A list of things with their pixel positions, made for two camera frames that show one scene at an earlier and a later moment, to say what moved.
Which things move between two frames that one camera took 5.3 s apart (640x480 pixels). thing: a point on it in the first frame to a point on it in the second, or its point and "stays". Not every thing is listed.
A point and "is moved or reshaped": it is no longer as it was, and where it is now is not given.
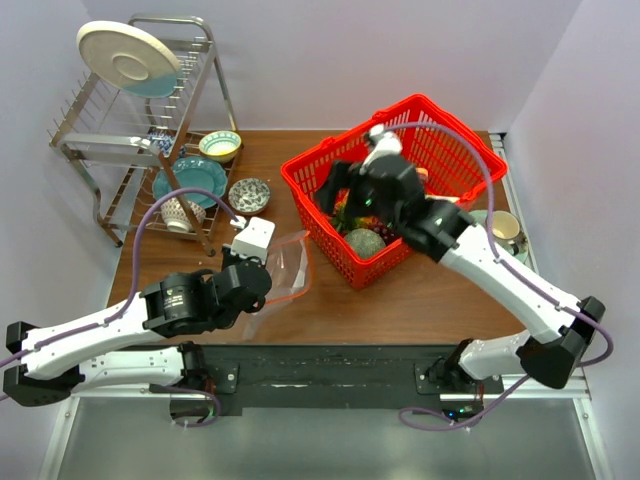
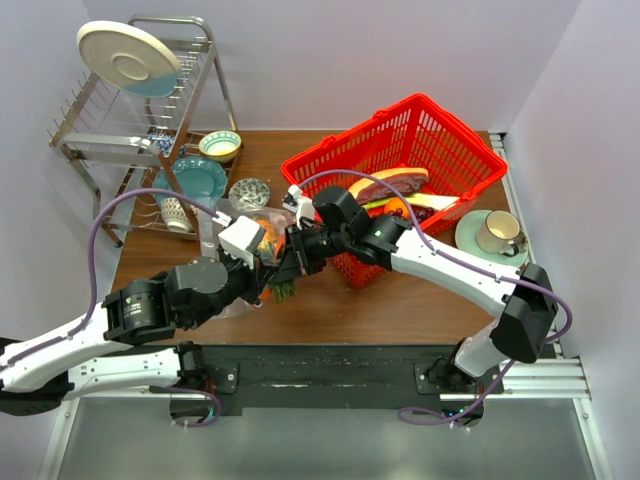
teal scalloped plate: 196,173 stays
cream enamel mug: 506,229 stays
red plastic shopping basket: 458,166 stays
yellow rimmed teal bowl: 220,144 stays
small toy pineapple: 341,219 is moved or reshaped
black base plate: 430,377 stays
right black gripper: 339,177 to 291,266
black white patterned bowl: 248,196 stays
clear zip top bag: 289,266 to 273,223
